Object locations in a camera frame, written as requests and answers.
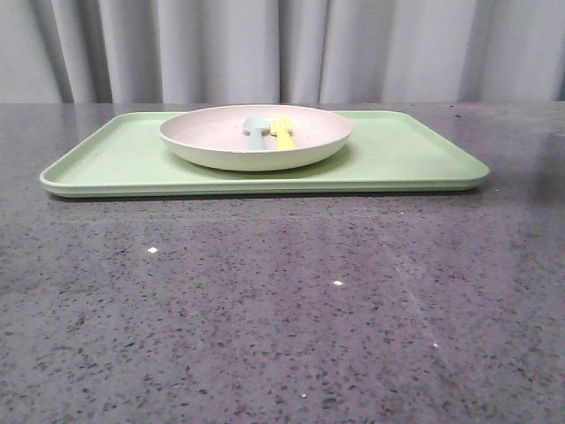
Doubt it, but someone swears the yellow plastic fork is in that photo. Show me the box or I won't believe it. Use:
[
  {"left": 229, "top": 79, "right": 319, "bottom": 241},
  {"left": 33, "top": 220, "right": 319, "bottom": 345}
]
[{"left": 269, "top": 116, "right": 297, "bottom": 150}]

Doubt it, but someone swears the grey pleated curtain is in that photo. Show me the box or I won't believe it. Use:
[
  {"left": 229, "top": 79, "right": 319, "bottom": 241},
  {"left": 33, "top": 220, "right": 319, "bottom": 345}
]
[{"left": 1, "top": 1, "right": 564, "bottom": 104}]

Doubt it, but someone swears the light blue plastic spoon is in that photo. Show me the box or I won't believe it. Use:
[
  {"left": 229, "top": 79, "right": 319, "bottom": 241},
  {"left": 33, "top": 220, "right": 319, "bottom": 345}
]
[{"left": 243, "top": 116, "right": 270, "bottom": 150}]

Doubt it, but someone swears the beige round plate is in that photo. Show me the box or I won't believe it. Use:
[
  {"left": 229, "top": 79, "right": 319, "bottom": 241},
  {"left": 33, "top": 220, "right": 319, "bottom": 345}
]
[{"left": 159, "top": 104, "right": 353, "bottom": 171}]

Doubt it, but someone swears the light green rectangular tray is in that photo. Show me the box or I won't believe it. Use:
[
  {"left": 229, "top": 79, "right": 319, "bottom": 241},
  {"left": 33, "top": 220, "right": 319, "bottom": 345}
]
[{"left": 40, "top": 110, "right": 490, "bottom": 198}]

